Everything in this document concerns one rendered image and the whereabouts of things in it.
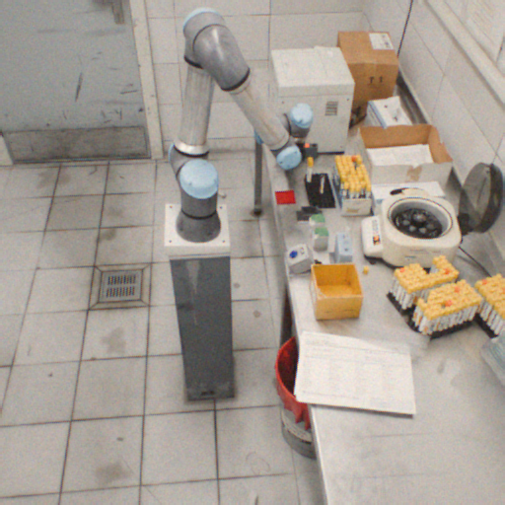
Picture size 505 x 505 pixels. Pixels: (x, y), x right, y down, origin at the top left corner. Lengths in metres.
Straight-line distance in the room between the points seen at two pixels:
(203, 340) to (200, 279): 0.34
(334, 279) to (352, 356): 0.27
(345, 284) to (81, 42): 2.22
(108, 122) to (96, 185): 0.39
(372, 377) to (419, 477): 0.27
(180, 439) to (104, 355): 0.57
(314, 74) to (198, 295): 0.90
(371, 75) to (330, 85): 0.47
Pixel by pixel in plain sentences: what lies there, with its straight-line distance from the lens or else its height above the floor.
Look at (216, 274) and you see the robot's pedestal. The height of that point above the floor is 0.79.
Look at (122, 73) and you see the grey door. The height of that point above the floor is 0.59.
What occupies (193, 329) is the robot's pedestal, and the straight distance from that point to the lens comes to 2.16.
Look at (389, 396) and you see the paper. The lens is 1.57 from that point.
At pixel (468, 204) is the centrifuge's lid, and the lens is 1.99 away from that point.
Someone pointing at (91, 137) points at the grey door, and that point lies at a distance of 3.78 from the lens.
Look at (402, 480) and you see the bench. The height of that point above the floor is 0.88.
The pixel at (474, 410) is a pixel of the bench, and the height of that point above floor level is 0.87.
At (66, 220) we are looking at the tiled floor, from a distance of 3.47.
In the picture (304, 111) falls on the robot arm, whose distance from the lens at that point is 1.91.
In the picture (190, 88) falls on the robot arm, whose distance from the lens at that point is 1.75.
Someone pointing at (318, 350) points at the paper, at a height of 0.89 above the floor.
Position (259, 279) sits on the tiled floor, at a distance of 2.99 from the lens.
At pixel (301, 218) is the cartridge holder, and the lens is 1.99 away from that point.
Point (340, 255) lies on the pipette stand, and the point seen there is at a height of 0.97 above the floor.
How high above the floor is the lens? 2.20
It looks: 46 degrees down
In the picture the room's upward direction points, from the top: straight up
